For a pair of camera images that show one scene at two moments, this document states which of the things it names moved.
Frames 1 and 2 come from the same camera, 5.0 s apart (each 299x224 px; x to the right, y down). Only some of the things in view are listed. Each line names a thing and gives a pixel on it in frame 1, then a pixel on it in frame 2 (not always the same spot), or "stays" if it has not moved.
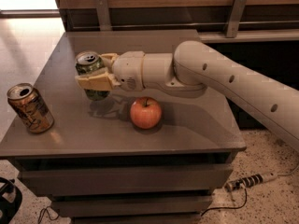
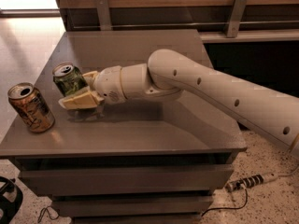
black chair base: [10, 201] stays
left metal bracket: [104, 13] stays
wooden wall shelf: [271, 12] stays
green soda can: [87, 62] to [68, 78]
